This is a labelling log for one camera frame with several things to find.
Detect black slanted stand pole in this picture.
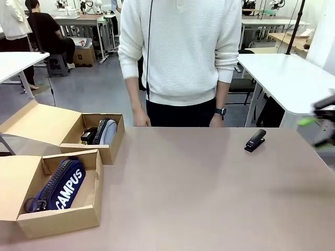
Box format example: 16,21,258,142
285,0,306,55

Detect blue Campus pencil case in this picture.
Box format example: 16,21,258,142
24,158,86,212

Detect large white rounded table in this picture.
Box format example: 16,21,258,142
237,53,335,128

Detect person's right forearm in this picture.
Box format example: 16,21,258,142
125,77,141,111

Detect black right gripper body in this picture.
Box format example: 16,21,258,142
311,94,335,143

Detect grey step stool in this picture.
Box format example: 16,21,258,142
46,53,70,78

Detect person's right hand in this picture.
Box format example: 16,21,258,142
132,107,152,128

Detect black stapler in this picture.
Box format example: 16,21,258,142
244,129,267,152
80,127,99,144

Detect person's left hand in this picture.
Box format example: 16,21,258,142
209,114,225,128

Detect grey pencil case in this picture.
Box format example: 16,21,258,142
91,118,118,146

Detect black trousers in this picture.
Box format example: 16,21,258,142
146,97,218,128

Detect white table with black pole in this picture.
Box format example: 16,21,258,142
0,51,50,99

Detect cardboard box with long lid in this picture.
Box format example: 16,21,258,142
0,100,126,166

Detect light wooden table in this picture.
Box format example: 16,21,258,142
266,32,312,58

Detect black chair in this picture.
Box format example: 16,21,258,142
227,49,260,106

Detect cardboard box with short lid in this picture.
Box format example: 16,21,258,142
0,149,104,240

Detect printed cardboard carton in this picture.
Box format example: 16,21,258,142
72,44,96,66

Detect grey desk with white legs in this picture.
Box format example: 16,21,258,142
51,13,116,64

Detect person's left forearm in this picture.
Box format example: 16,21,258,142
214,79,231,110

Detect standing person in white coat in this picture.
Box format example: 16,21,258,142
0,0,36,90

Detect thin black hanging cable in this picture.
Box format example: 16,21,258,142
146,0,154,101

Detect white knit sweater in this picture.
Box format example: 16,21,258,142
117,0,243,107

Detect seated person in black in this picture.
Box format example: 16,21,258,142
25,0,76,70

